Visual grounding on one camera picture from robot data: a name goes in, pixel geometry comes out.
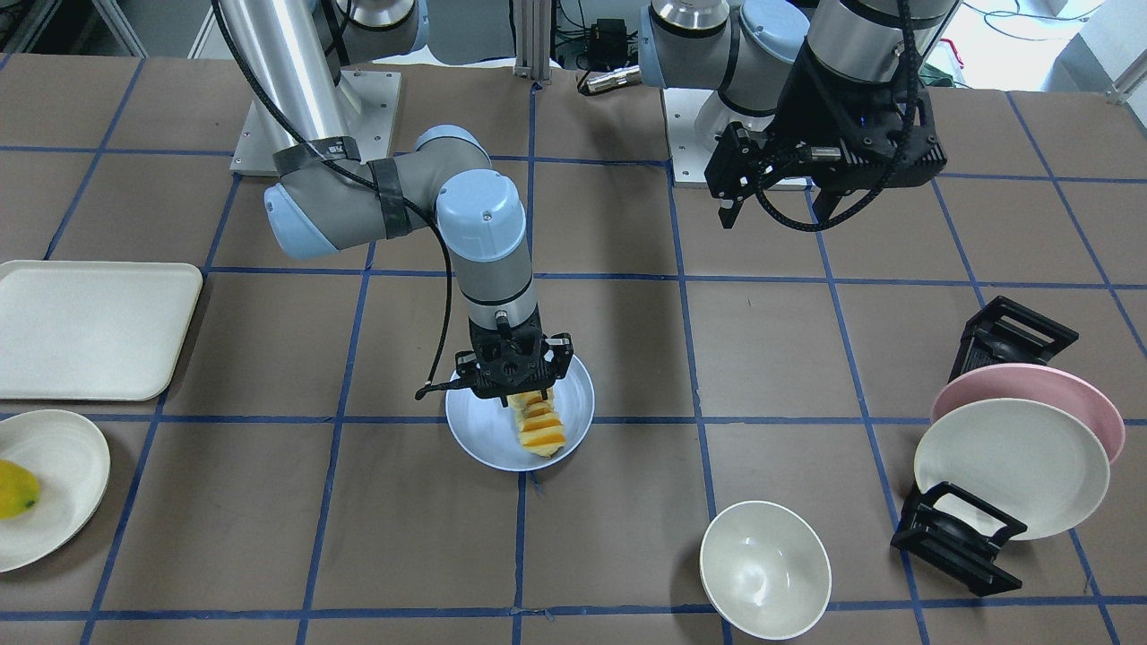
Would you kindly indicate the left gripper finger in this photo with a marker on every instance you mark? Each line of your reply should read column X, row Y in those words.
column 729, row 210
column 825, row 203

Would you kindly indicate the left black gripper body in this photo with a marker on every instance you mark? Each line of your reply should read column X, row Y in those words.
column 800, row 106

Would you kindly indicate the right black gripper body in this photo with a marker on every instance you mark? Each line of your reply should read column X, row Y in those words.
column 562, row 355

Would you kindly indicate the blue plate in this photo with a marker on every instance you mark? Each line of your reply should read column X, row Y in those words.
column 485, row 429

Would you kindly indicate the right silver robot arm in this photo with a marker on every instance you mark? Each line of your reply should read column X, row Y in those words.
column 330, row 194

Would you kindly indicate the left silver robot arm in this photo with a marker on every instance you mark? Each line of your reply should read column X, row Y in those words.
column 745, row 52

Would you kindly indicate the pink plate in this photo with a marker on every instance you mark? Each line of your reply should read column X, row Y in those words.
column 1059, row 389

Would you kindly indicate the cream plate in rack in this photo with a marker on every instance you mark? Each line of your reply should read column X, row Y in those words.
column 1036, row 463

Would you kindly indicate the black plate rack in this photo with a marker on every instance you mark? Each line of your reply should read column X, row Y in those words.
column 1002, row 332

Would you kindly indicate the cream plate with lemon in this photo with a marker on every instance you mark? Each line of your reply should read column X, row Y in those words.
column 70, row 457

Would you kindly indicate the cream bowl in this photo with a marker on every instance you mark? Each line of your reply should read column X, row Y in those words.
column 765, row 570

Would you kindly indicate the white rectangular tray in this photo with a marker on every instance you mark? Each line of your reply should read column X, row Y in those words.
column 91, row 330

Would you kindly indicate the yellow lemon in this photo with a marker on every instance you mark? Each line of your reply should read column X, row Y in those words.
column 20, row 490

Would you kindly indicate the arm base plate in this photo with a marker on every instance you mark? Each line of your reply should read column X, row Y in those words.
column 693, row 120
column 368, row 101

